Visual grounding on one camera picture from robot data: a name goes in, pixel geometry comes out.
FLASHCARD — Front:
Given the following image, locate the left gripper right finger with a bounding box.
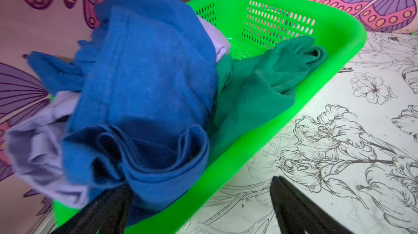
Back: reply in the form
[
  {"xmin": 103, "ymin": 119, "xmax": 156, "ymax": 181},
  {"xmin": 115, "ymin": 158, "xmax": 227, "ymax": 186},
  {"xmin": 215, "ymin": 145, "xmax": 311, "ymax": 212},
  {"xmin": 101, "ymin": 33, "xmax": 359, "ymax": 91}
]
[{"xmin": 270, "ymin": 176, "xmax": 352, "ymax": 234}]

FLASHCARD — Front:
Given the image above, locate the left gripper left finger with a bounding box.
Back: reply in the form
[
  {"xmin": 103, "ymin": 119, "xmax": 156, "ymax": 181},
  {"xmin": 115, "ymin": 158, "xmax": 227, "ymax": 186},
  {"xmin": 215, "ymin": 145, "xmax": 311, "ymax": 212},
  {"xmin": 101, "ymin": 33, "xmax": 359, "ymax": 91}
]
[{"xmin": 52, "ymin": 184, "xmax": 133, "ymax": 234}]

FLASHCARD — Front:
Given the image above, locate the blue t-shirt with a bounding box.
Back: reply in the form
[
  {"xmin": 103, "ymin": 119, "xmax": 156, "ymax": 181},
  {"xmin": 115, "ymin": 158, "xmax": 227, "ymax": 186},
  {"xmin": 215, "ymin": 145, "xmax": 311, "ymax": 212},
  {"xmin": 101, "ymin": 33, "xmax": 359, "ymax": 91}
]
[{"xmin": 27, "ymin": 0, "xmax": 218, "ymax": 225}]

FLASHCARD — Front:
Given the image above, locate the lilac t-shirt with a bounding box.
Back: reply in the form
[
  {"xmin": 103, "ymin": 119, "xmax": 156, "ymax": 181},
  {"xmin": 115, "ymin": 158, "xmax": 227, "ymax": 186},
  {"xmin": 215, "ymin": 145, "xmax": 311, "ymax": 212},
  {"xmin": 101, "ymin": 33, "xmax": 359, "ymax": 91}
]
[{"xmin": 5, "ymin": 17, "xmax": 230, "ymax": 208}]

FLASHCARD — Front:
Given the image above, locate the dark green t-shirt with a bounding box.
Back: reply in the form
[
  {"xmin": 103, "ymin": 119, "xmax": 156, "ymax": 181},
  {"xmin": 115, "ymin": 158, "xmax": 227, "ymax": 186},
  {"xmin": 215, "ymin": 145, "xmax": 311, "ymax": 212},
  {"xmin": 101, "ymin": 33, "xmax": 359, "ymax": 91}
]
[{"xmin": 207, "ymin": 36, "xmax": 328, "ymax": 164}]

